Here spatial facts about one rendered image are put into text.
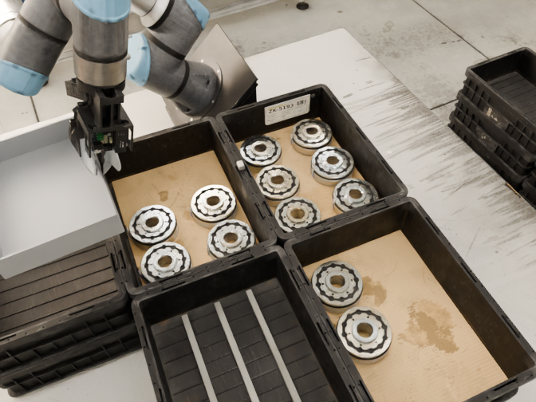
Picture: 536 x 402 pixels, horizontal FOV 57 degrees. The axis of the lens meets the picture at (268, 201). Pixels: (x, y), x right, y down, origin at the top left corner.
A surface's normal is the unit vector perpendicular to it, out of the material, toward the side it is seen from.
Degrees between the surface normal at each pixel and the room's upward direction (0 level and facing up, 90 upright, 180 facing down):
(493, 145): 90
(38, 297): 0
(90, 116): 16
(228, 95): 43
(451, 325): 0
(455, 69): 0
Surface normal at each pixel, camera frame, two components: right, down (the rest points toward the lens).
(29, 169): -0.04, -0.60
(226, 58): -0.63, -0.22
